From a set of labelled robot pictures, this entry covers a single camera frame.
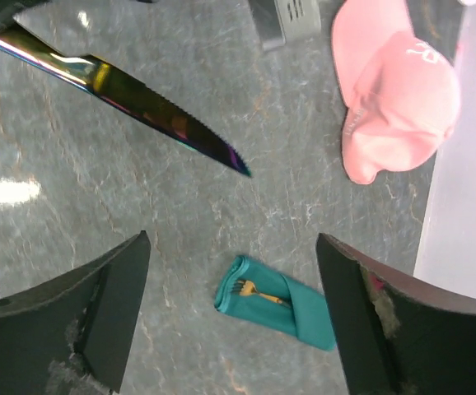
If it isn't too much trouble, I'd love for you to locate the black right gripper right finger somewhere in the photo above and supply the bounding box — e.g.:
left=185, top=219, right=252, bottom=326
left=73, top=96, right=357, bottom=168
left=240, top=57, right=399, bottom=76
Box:
left=315, top=234, right=476, bottom=394

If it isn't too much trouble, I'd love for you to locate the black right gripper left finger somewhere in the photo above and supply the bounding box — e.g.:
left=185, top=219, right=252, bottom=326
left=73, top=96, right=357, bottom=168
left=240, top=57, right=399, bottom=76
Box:
left=0, top=231, right=152, bottom=394

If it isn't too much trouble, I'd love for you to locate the teal satin napkin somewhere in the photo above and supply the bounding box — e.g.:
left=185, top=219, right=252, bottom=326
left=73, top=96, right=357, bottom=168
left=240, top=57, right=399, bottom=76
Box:
left=214, top=255, right=336, bottom=351

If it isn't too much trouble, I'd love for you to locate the pink baseball cap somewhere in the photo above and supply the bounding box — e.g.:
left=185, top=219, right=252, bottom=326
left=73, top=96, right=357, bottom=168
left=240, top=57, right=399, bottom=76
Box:
left=331, top=0, right=461, bottom=185

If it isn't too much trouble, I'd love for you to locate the white plastic basket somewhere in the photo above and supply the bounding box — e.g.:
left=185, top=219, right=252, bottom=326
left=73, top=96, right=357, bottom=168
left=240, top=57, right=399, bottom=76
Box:
left=248, top=0, right=322, bottom=52

